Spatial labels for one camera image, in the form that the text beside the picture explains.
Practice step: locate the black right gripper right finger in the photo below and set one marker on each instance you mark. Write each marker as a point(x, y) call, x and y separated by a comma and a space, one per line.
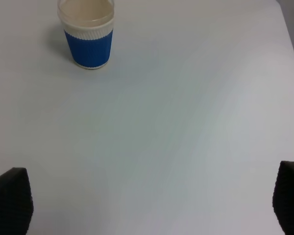
point(283, 197)

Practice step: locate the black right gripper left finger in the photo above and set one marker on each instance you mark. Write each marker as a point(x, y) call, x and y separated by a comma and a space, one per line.
point(16, 203)

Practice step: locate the blue sleeved paper cup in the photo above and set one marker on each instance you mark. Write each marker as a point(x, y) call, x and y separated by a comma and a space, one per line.
point(88, 26)

